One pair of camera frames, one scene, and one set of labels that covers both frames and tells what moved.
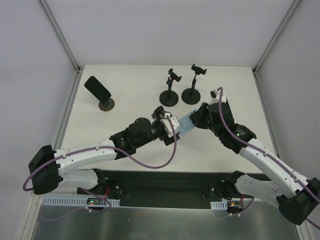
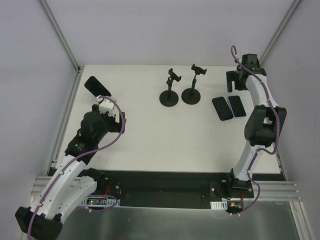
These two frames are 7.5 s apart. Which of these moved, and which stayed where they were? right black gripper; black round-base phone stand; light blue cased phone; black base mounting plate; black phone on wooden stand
Moved: right black gripper; light blue cased phone
Stayed: black phone on wooden stand; black base mounting plate; black round-base phone stand
